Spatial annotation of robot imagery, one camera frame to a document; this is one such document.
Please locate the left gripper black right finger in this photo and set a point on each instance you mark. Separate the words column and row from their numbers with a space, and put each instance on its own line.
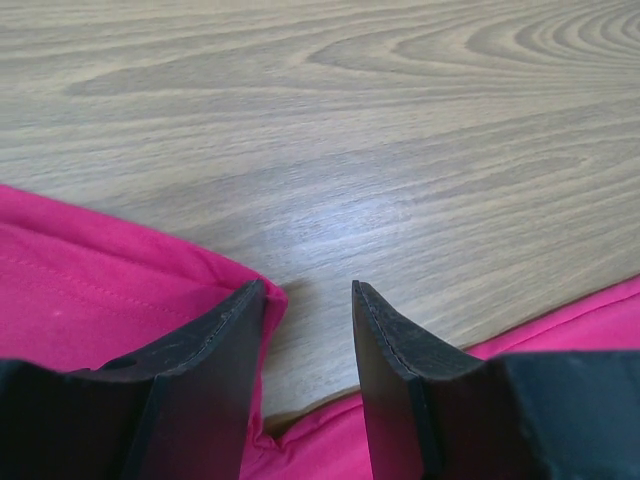
column 433, row 411

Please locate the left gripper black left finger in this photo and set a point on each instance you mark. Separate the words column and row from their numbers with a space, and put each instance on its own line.
column 177, row 408

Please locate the magenta red t-shirt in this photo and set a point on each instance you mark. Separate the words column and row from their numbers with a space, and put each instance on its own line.
column 79, row 288

